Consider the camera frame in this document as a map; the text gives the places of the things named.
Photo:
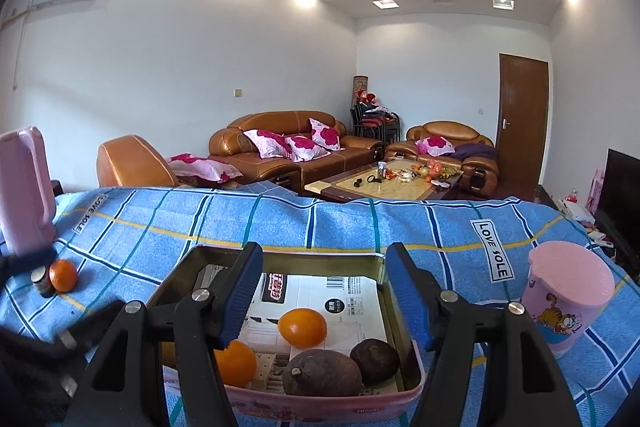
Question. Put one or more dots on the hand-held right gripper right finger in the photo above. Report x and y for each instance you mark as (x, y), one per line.
(407, 302)

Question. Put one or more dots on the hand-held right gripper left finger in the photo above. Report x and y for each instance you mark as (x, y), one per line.
(240, 302)

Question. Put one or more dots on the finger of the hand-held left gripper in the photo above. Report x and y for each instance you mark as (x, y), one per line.
(25, 262)

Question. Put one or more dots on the small dark jar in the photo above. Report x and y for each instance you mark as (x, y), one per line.
(42, 282)

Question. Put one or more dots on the orange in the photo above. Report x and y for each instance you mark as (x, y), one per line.
(302, 328)
(64, 276)
(240, 364)

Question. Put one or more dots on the dark brown round fruit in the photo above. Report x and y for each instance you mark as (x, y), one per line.
(375, 359)

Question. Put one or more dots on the pink tin lid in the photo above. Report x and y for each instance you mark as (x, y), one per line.
(22, 192)

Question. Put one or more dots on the brown oval fruit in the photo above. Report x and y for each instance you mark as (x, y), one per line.
(322, 374)

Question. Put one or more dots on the pink tin box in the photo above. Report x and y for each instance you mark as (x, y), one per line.
(325, 407)

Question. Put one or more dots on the printed paper sheet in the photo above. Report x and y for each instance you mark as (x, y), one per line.
(350, 302)

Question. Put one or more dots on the black chair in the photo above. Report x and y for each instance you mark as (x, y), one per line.
(56, 187)

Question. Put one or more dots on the blue checked blanket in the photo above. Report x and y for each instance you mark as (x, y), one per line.
(350, 222)

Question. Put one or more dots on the wooden coffee table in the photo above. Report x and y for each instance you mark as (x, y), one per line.
(395, 187)

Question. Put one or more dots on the folded blue checked cloth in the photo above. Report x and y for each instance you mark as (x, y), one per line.
(265, 187)

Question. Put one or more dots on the small pink object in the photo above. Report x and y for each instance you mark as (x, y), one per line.
(440, 183)

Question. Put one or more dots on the metal can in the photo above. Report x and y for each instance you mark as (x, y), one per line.
(382, 172)

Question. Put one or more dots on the heap of fruit and snacks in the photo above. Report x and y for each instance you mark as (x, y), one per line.
(430, 169)

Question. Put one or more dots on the pink floral pillow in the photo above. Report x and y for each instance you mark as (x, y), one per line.
(267, 143)
(435, 145)
(327, 134)
(307, 147)
(200, 168)

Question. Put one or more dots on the pink cartoon cup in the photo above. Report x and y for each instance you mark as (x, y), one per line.
(570, 287)

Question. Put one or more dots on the purple throw blanket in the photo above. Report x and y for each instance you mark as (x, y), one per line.
(475, 151)

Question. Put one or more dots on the dark television stand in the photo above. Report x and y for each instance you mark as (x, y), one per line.
(547, 197)

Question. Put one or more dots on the brown leather armchair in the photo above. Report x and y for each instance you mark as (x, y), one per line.
(445, 129)

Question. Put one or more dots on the stacked black chairs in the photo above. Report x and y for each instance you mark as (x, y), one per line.
(375, 127)

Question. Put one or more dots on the brown leather sofa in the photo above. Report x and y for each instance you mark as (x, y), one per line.
(270, 122)

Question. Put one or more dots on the white box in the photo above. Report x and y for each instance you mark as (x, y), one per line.
(575, 210)

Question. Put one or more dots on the small red white item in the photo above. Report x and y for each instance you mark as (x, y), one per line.
(572, 196)

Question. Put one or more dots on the red plush toy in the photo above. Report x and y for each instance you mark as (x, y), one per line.
(367, 97)

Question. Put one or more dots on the brown wooden door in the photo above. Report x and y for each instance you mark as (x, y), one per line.
(522, 122)

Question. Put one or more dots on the pink gift bag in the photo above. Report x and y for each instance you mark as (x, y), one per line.
(596, 192)

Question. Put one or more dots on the tall patterned scroll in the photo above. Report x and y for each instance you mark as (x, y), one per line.
(360, 83)

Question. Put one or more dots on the black television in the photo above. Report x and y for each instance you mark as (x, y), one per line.
(620, 197)

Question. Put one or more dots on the square ceiling light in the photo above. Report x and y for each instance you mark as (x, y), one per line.
(503, 2)
(384, 3)

